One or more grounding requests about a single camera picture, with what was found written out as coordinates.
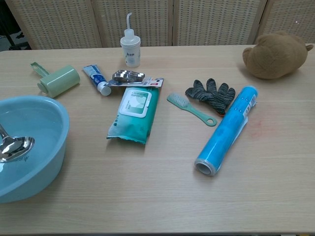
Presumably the gray knitted work glove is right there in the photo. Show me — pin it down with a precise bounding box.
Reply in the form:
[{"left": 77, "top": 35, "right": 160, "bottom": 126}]
[{"left": 185, "top": 78, "right": 236, "bottom": 116}]

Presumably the brown plush toy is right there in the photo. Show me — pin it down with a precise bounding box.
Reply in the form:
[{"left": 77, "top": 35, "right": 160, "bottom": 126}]
[{"left": 242, "top": 30, "right": 315, "bottom": 80}]

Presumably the teal wet wipes pack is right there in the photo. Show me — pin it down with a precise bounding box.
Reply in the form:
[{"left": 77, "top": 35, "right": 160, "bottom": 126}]
[{"left": 106, "top": 86, "right": 160, "bottom": 145}]

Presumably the blue cling film roll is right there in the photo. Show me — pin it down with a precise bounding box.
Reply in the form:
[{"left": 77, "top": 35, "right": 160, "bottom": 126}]
[{"left": 194, "top": 85, "right": 259, "bottom": 177}]

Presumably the light blue plastic basin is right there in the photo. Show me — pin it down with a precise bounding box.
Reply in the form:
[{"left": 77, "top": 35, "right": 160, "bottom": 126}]
[{"left": 0, "top": 95, "right": 70, "bottom": 204}]

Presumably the white squeeze bottle bent nozzle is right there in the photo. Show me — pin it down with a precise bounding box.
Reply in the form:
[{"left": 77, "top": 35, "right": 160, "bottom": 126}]
[{"left": 120, "top": 12, "right": 141, "bottom": 68}]

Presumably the woven wooden screen panel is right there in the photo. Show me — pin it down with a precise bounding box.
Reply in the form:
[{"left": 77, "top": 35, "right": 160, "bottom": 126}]
[
  {"left": 91, "top": 0, "right": 175, "bottom": 48},
  {"left": 4, "top": 0, "right": 102, "bottom": 50},
  {"left": 247, "top": 0, "right": 315, "bottom": 45},
  {"left": 172, "top": 0, "right": 268, "bottom": 47}
]

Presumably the green scrubbing brush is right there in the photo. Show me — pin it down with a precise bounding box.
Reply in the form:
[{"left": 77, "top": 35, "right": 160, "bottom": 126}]
[{"left": 166, "top": 92, "right": 218, "bottom": 127}]

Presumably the blister pack of metal clips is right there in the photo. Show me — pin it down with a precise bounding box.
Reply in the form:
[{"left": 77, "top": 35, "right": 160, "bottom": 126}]
[{"left": 104, "top": 69, "right": 165, "bottom": 89}]

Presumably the blue white toothpaste tube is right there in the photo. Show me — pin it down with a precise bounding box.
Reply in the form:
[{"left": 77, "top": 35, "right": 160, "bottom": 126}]
[{"left": 82, "top": 64, "right": 112, "bottom": 97}]

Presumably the green lint roller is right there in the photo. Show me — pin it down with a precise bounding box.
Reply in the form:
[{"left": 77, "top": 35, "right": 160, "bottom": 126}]
[{"left": 30, "top": 62, "right": 81, "bottom": 98}]

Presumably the silver metal ladle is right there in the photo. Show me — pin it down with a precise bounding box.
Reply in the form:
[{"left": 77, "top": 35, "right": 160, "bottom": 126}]
[{"left": 0, "top": 122, "right": 36, "bottom": 163}]

